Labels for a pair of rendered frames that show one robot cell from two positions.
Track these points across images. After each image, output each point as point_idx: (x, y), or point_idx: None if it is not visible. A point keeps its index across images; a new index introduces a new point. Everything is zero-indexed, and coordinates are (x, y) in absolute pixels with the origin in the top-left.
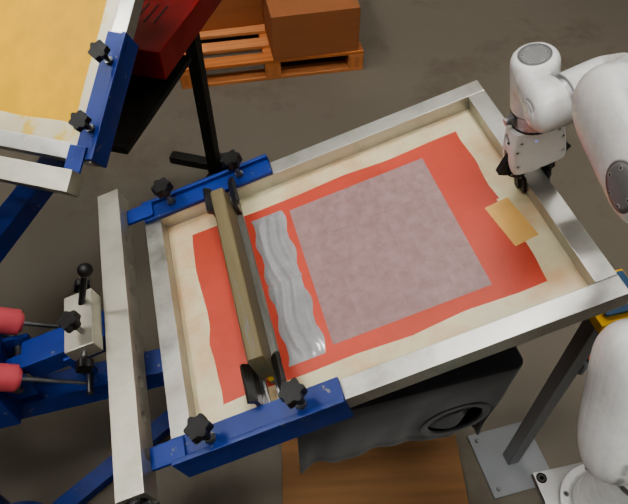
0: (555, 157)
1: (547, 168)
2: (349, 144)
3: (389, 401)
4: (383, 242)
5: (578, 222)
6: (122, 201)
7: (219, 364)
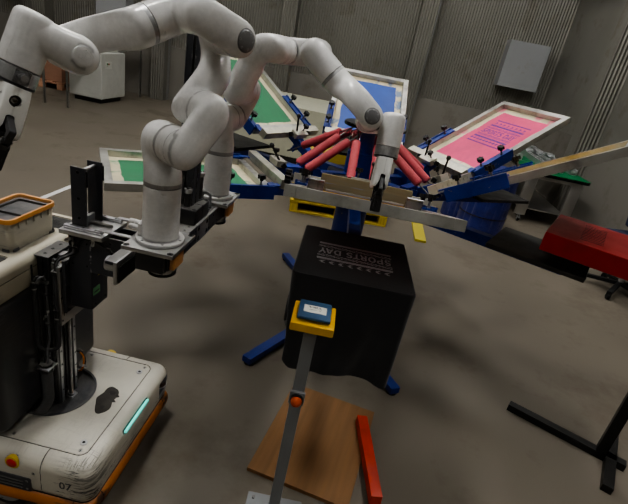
0: (371, 182)
1: (373, 198)
2: (434, 213)
3: (301, 241)
4: None
5: (333, 193)
6: (425, 202)
7: None
